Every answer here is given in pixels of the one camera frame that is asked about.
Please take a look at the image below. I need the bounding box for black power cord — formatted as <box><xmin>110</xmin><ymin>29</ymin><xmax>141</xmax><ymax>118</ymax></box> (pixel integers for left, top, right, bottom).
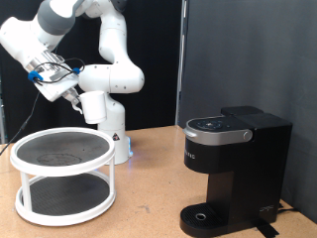
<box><xmin>276</xmin><ymin>201</ymin><xmax>300</xmax><ymax>214</ymax></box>

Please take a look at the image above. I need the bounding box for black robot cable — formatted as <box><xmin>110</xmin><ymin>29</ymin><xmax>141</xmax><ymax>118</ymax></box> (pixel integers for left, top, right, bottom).
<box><xmin>0</xmin><ymin>58</ymin><xmax>86</xmax><ymax>157</ymax></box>

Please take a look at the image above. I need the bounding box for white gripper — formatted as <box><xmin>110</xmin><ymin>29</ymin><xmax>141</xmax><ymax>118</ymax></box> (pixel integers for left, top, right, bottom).
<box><xmin>32</xmin><ymin>63</ymin><xmax>82</xmax><ymax>106</ymax></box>

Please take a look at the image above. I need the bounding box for large blue cable clip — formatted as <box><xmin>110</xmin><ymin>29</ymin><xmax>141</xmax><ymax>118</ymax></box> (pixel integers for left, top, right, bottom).
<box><xmin>27</xmin><ymin>69</ymin><xmax>45</xmax><ymax>82</ymax></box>

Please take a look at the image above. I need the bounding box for silver Keurig lid handle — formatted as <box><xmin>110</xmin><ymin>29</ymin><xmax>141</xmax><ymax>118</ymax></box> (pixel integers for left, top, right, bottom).
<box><xmin>182</xmin><ymin>127</ymin><xmax>255</xmax><ymax>146</ymax></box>

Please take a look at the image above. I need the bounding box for metal frame pole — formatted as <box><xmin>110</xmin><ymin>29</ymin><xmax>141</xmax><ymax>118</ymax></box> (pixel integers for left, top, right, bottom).
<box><xmin>175</xmin><ymin>0</ymin><xmax>190</xmax><ymax>110</ymax></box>

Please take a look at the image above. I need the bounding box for white mug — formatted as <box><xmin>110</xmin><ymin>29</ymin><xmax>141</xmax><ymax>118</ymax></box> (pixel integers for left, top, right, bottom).
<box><xmin>70</xmin><ymin>90</ymin><xmax>109</xmax><ymax>125</ymax></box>

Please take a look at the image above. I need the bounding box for black Keurig coffee machine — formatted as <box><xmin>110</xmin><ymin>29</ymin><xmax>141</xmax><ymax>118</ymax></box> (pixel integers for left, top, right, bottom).
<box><xmin>178</xmin><ymin>105</ymin><xmax>293</xmax><ymax>238</ymax></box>

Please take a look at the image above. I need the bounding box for grey backdrop panel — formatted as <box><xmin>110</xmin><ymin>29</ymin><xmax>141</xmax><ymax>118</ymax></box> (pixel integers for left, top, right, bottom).
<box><xmin>179</xmin><ymin>0</ymin><xmax>317</xmax><ymax>224</ymax></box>

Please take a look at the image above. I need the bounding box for black tape strip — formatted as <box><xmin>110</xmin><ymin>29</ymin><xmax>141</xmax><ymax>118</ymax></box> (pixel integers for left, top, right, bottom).
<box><xmin>254</xmin><ymin>219</ymin><xmax>280</xmax><ymax>238</ymax></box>

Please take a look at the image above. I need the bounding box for black curtain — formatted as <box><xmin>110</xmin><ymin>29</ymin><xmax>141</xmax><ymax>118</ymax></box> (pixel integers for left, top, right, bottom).
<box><xmin>0</xmin><ymin>0</ymin><xmax>183</xmax><ymax>145</ymax></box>

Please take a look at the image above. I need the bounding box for white two-tier turntable shelf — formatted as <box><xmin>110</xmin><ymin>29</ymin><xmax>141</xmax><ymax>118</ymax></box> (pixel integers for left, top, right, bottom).
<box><xmin>9</xmin><ymin>127</ymin><xmax>117</xmax><ymax>227</ymax></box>

